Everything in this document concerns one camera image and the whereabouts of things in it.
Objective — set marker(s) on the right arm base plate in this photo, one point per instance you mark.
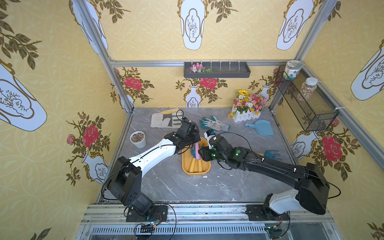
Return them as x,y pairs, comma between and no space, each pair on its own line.
260,213

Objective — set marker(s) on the white pot with pebbles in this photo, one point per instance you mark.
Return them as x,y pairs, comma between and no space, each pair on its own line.
138,138

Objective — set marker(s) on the black wire mesh basket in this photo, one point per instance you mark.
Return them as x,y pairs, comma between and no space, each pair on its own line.
315,113

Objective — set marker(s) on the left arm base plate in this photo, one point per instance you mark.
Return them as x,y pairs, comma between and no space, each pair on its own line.
160,213

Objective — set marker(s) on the purple rake pink handle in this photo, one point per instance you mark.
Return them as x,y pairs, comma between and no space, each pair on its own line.
197,148

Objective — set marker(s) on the small pink flower plant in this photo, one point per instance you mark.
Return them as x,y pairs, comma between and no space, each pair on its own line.
199,68

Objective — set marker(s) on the teal white garden glove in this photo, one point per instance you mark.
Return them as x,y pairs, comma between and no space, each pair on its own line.
213,123

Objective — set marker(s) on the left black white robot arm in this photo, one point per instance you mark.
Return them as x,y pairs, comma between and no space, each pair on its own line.
125,179

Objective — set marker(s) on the flower bouquet white fence box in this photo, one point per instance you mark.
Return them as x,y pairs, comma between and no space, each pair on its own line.
247,106

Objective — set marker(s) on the jar with patterned label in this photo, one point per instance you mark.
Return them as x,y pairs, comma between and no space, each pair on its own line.
292,69

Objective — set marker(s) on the yellow plastic storage tray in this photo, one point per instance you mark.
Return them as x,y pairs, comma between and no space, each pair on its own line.
186,160

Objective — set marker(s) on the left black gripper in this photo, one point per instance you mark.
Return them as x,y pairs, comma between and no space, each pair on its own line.
194,139

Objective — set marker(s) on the aluminium front rail frame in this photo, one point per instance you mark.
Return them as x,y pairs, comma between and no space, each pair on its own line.
210,220

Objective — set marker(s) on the grey wall shelf tray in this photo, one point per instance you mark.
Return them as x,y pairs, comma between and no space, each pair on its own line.
221,69

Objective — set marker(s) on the clear bottle colourful beads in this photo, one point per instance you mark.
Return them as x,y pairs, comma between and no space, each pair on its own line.
307,89

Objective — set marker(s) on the light blue plastic dustpan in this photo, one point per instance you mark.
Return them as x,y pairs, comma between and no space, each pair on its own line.
262,127

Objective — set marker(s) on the beige grey work glove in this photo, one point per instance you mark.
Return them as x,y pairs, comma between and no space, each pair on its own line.
170,119

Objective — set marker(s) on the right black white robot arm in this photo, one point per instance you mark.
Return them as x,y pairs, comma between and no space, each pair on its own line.
310,189

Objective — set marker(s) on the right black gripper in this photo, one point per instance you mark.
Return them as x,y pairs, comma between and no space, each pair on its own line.
205,153

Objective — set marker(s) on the teal rake yellow handle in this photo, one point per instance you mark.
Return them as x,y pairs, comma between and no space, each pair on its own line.
200,166
192,164
271,154

